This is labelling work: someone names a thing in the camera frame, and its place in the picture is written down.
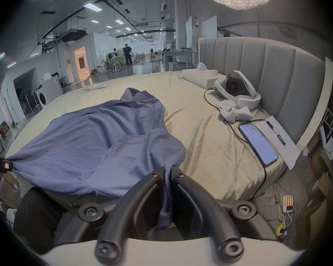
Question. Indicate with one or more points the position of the small round white controller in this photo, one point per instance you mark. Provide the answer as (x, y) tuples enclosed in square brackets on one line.
[(202, 66)]

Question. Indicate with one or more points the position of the flat white box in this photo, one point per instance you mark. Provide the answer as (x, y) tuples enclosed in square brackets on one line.
[(201, 78)]

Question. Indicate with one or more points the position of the black phone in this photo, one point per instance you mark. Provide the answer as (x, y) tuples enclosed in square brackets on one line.
[(259, 144)]

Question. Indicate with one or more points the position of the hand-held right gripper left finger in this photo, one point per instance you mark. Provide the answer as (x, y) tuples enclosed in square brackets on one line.
[(144, 197)]

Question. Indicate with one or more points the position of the grey padded headboard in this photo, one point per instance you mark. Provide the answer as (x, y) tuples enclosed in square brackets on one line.
[(280, 73)]

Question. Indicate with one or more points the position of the white paper sheet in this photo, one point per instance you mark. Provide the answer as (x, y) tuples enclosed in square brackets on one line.
[(290, 151)]

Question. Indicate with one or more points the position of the black pen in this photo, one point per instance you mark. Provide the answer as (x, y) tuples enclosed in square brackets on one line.
[(277, 134)]

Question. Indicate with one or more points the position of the dark blue shirt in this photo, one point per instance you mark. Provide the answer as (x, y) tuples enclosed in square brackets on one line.
[(100, 145)]

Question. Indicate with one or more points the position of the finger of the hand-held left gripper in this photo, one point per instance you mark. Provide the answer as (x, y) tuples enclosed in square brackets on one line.
[(0, 165)]

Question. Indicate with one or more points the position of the white hand controller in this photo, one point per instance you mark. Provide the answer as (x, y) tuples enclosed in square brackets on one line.
[(234, 114)]

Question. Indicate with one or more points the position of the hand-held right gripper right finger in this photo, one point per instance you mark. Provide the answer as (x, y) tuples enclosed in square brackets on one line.
[(195, 197)]

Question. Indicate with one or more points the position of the bed with beige sheet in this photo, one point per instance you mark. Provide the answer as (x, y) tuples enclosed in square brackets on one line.
[(205, 137)]

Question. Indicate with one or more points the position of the white headset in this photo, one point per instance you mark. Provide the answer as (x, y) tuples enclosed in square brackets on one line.
[(242, 89)]

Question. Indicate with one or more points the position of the white power strip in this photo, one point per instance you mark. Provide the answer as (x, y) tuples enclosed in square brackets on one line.
[(288, 204)]

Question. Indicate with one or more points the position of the white washing machine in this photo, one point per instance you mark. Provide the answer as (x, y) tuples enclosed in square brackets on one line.
[(50, 91)]

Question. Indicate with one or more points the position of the person's legs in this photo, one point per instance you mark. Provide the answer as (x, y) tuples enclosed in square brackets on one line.
[(38, 217)]

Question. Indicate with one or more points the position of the brown carton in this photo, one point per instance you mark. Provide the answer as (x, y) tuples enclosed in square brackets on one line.
[(315, 212)]

